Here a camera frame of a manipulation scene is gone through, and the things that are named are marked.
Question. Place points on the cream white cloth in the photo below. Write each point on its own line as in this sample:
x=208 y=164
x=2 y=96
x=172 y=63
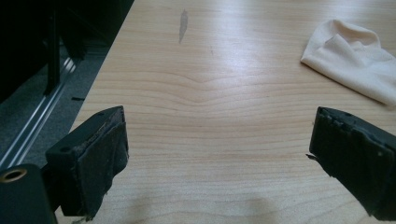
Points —
x=351 y=62

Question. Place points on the aluminium floor rail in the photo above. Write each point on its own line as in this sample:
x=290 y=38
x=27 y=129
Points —
x=39 y=115

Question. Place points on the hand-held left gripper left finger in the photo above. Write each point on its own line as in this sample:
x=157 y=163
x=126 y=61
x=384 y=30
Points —
x=90 y=161

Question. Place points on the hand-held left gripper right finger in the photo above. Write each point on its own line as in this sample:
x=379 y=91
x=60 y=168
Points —
x=358 y=155

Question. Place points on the dark metal stand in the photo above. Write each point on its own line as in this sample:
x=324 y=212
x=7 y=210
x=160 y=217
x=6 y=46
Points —
x=53 y=53

